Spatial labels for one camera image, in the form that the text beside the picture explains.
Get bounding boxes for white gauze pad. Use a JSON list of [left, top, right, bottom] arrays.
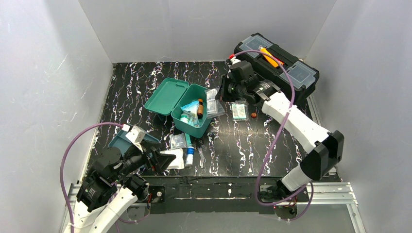
[[160, 148, 185, 170]]

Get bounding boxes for clear plastic bag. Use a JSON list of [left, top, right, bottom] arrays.
[[205, 88, 225, 118]]

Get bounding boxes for brown medicine bottle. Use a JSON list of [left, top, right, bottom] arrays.
[[197, 99, 204, 119]]

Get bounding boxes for blue cotton swab pouch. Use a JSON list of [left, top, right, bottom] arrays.
[[181, 100, 200, 128]]

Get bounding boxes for green medicine box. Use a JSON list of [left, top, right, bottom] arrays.
[[144, 78, 211, 138]]

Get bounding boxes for white plastic bottle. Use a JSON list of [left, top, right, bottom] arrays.
[[180, 114, 190, 124]]

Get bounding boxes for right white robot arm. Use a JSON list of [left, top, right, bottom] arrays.
[[216, 57, 344, 202]]

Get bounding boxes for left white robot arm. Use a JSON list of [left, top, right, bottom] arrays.
[[64, 142, 176, 233]]

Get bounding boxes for green bandage packet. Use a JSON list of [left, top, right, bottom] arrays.
[[230, 100, 249, 121]]

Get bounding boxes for zip bag teal header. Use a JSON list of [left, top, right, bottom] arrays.
[[170, 133, 192, 150]]

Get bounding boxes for small blue capped bottle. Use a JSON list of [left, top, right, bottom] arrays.
[[185, 147, 195, 166]]

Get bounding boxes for dark teal tray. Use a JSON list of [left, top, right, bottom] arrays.
[[108, 130, 160, 155]]

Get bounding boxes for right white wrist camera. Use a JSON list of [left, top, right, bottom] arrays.
[[229, 54, 241, 66]]

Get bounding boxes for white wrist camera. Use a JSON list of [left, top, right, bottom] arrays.
[[126, 126, 146, 152], [229, 54, 241, 66]]

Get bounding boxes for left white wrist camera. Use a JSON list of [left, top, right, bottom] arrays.
[[126, 126, 146, 152]]

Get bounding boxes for black handled scissors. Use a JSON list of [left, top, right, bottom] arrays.
[[196, 138, 206, 168]]

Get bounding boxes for black toolbox orange handle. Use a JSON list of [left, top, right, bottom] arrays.
[[234, 33, 320, 105]]

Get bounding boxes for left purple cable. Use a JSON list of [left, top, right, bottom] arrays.
[[60, 122, 131, 233]]

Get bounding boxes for purple cable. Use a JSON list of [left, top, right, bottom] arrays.
[[60, 122, 131, 233], [229, 49, 315, 222]]

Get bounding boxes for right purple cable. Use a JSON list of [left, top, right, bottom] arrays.
[[229, 49, 315, 222]]

